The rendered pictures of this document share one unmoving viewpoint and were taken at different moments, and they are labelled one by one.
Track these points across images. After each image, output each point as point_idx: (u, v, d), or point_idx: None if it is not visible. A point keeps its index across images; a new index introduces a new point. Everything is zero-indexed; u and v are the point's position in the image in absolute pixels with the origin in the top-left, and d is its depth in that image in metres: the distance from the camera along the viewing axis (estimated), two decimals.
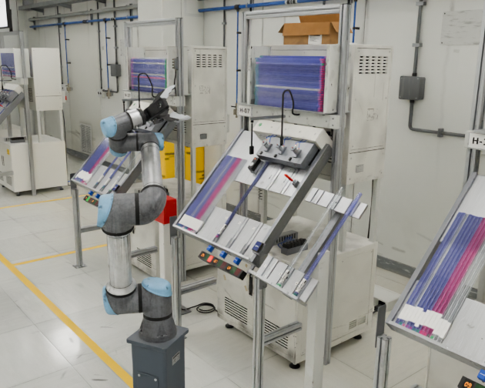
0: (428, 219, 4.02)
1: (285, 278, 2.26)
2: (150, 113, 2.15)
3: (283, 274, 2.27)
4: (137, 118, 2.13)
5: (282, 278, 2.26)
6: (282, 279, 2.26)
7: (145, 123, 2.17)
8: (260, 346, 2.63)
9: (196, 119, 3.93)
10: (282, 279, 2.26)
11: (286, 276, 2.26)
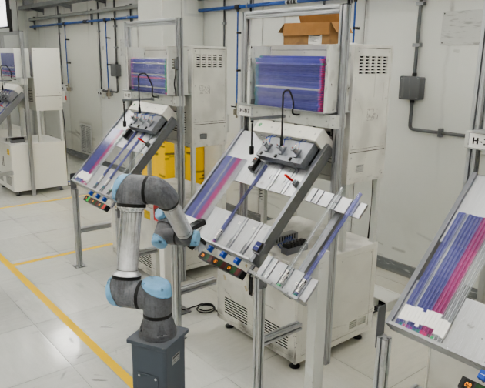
0: (428, 219, 4.02)
1: (285, 278, 2.26)
2: (190, 225, 2.65)
3: (283, 274, 2.27)
4: None
5: (282, 278, 2.26)
6: (282, 279, 2.26)
7: None
8: (260, 346, 2.63)
9: (196, 119, 3.93)
10: (282, 279, 2.26)
11: (286, 276, 2.26)
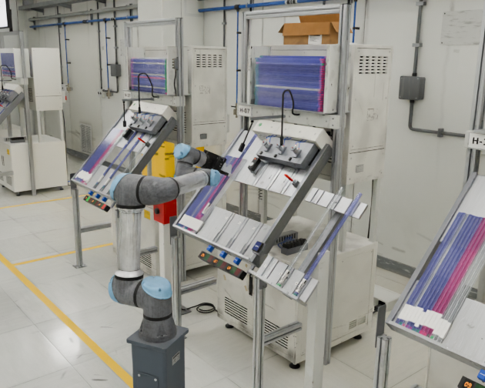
0: (428, 219, 4.02)
1: (285, 278, 2.26)
2: (202, 168, 2.63)
3: (283, 274, 2.27)
4: None
5: (282, 278, 2.26)
6: (282, 279, 2.26)
7: None
8: (260, 346, 2.63)
9: (196, 119, 3.93)
10: (282, 279, 2.26)
11: (286, 276, 2.26)
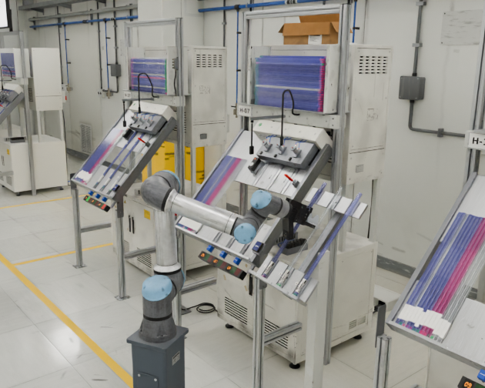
0: (428, 219, 4.02)
1: (285, 278, 2.26)
2: (284, 220, 2.22)
3: (283, 274, 2.27)
4: None
5: (282, 278, 2.26)
6: (282, 279, 2.26)
7: None
8: (260, 346, 2.63)
9: (196, 119, 3.93)
10: (282, 279, 2.26)
11: (286, 276, 2.26)
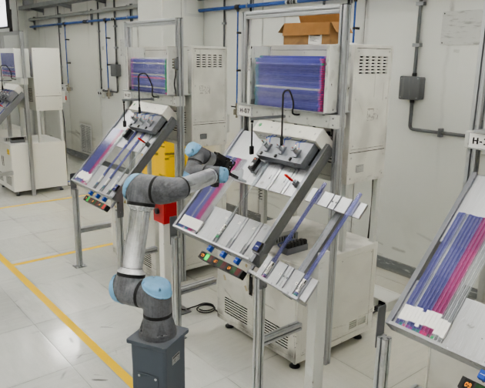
0: (428, 219, 4.02)
1: (222, 230, 2.80)
2: None
3: (221, 228, 2.80)
4: None
5: (221, 230, 2.79)
6: (220, 232, 2.79)
7: (209, 162, 2.70)
8: (260, 346, 2.63)
9: (196, 119, 3.93)
10: (221, 232, 2.79)
11: (224, 229, 2.80)
